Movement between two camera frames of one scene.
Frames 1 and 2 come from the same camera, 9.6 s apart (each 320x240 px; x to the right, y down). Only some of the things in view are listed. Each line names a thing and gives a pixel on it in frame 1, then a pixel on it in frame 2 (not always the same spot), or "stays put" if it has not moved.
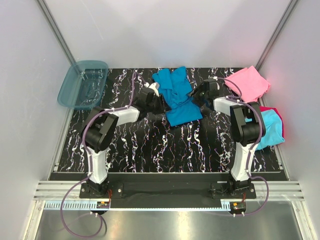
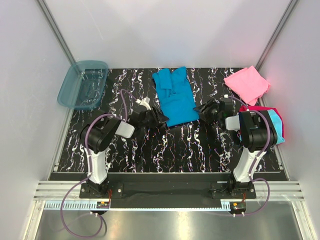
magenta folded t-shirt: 264,108 stays put
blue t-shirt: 174,87 stays put
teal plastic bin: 83,87 stays put
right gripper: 199,89 -> 203,107
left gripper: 163,106 -> 157,121
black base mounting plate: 169,187 stays put
